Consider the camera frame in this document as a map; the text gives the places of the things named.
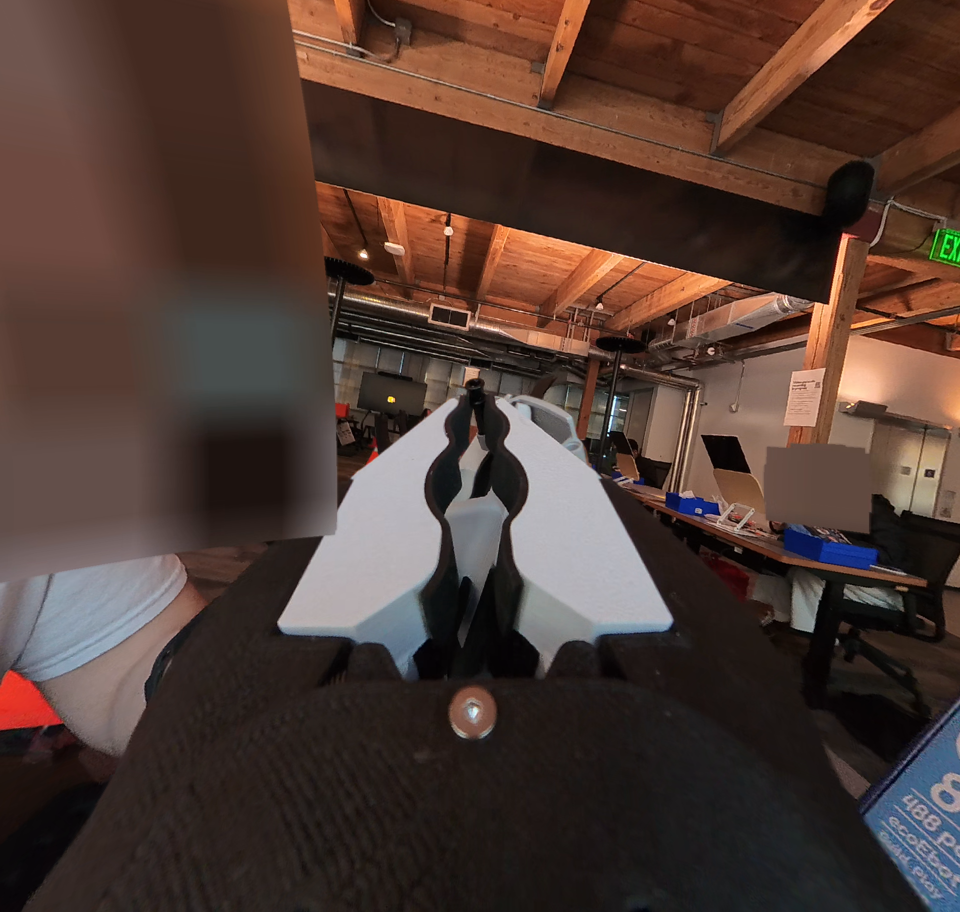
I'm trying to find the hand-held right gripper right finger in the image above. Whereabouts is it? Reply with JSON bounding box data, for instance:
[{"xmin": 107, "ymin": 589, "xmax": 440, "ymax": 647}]
[{"xmin": 480, "ymin": 395, "xmax": 674, "ymax": 679}]

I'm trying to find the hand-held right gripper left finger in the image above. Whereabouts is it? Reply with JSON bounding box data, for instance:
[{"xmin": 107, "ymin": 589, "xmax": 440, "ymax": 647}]
[{"xmin": 277, "ymin": 395, "xmax": 471, "ymax": 679}]

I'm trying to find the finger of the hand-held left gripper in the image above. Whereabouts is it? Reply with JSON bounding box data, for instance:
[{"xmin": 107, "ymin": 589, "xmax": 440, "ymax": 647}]
[{"xmin": 446, "ymin": 440, "xmax": 505, "ymax": 651}]

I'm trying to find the grey panel part with tab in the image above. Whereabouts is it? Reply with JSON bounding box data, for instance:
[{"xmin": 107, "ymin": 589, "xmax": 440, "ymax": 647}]
[{"xmin": 502, "ymin": 395, "xmax": 588, "ymax": 467}]

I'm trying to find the person's left forearm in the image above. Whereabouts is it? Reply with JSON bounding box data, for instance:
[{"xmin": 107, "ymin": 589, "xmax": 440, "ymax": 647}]
[{"xmin": 41, "ymin": 578, "xmax": 211, "ymax": 757}]

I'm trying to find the long wooden office desk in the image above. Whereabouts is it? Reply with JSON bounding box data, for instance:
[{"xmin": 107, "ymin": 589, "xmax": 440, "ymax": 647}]
[{"xmin": 615, "ymin": 477, "xmax": 930, "ymax": 703}]

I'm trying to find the curved board with black top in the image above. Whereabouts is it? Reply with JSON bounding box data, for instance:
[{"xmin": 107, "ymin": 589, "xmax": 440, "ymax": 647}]
[{"xmin": 699, "ymin": 434, "xmax": 768, "ymax": 517}]

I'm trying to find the black pole stand with disc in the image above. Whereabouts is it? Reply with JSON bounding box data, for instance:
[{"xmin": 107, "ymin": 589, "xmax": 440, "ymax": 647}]
[
  {"xmin": 324, "ymin": 256, "xmax": 376, "ymax": 343},
  {"xmin": 596, "ymin": 337, "xmax": 648, "ymax": 471}
]

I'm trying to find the black wristband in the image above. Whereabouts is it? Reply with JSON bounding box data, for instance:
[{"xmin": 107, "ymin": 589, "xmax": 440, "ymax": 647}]
[{"xmin": 144, "ymin": 612, "xmax": 204, "ymax": 703}]

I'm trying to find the large blue plastic bin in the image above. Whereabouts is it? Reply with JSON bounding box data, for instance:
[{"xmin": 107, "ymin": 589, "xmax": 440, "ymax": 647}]
[{"xmin": 782, "ymin": 524, "xmax": 880, "ymax": 570}]

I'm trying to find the white paper notice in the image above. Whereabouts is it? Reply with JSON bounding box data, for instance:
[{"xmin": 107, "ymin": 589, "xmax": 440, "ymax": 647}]
[{"xmin": 783, "ymin": 367, "xmax": 828, "ymax": 427}]

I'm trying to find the person's white shirt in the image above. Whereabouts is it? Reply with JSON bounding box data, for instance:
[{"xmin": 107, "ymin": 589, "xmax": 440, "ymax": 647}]
[{"xmin": 0, "ymin": 552, "xmax": 189, "ymax": 684}]

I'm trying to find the black office chair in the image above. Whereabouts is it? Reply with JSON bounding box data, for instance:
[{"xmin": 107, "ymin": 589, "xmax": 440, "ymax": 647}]
[{"xmin": 828, "ymin": 509, "xmax": 960, "ymax": 712}]

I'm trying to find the orange object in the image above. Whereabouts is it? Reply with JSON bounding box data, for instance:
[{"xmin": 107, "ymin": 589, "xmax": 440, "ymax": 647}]
[{"xmin": 0, "ymin": 668, "xmax": 65, "ymax": 733}]

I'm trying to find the blue robot kit box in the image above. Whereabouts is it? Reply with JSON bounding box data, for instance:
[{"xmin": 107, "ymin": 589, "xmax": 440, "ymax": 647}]
[{"xmin": 858, "ymin": 702, "xmax": 960, "ymax": 912}]

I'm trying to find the black ceiling lamp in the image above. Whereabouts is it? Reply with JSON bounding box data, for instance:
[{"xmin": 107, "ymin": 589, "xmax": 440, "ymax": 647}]
[{"xmin": 823, "ymin": 160, "xmax": 877, "ymax": 225}]

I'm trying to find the black wall monitor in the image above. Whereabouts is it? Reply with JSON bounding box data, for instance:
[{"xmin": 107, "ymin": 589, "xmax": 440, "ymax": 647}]
[{"xmin": 357, "ymin": 371, "xmax": 430, "ymax": 412}]

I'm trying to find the silver air duct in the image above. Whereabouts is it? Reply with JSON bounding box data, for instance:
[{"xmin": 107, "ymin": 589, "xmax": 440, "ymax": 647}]
[{"xmin": 646, "ymin": 291, "xmax": 817, "ymax": 364}]

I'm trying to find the wooden support post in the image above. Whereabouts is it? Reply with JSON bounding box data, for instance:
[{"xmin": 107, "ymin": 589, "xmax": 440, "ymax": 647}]
[{"xmin": 806, "ymin": 233, "xmax": 871, "ymax": 448}]

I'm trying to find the black overhead frame bar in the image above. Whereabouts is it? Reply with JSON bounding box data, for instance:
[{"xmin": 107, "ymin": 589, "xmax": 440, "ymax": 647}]
[{"xmin": 300, "ymin": 78, "xmax": 847, "ymax": 307}]

